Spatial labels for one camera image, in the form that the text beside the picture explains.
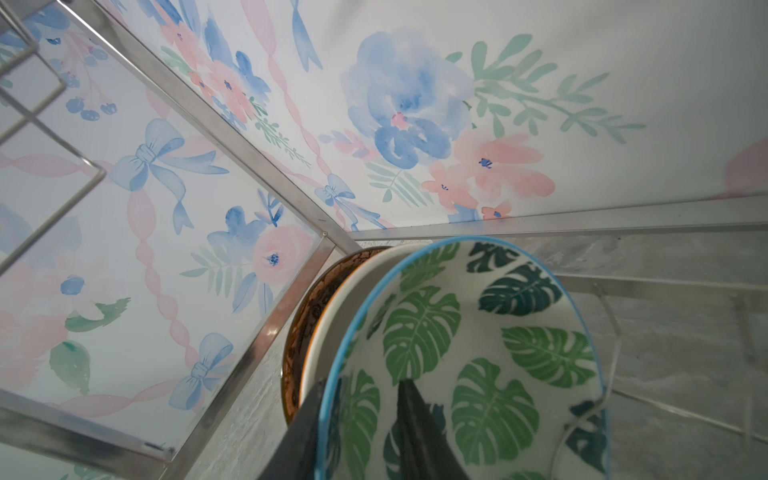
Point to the green leaf pattern bowl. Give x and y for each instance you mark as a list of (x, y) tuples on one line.
[(498, 351)]

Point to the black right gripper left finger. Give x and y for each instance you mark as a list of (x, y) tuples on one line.
[(295, 457)]

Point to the white bowl orange outside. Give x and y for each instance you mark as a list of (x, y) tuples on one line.
[(341, 310)]

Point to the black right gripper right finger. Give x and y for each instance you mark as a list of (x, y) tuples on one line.
[(425, 453)]

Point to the stainless steel dish rack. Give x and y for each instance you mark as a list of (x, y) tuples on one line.
[(196, 164)]

